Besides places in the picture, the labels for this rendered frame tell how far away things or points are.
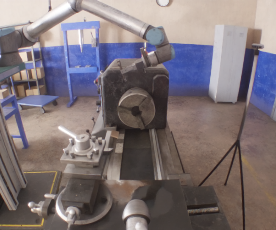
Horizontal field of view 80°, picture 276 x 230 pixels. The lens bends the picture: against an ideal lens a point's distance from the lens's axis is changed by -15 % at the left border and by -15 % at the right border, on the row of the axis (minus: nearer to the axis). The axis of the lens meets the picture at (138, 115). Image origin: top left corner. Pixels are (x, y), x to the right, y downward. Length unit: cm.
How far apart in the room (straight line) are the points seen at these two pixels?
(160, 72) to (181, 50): 342
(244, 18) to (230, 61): 128
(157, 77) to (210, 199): 86
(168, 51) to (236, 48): 362
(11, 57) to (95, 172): 106
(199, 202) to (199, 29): 434
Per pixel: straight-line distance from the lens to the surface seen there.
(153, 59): 119
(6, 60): 154
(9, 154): 180
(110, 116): 153
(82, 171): 84
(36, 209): 101
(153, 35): 105
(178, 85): 497
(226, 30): 459
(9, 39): 155
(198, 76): 504
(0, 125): 168
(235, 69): 480
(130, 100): 125
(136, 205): 60
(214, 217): 94
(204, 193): 102
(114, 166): 120
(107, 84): 144
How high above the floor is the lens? 160
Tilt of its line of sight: 25 degrees down
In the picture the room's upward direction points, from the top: straight up
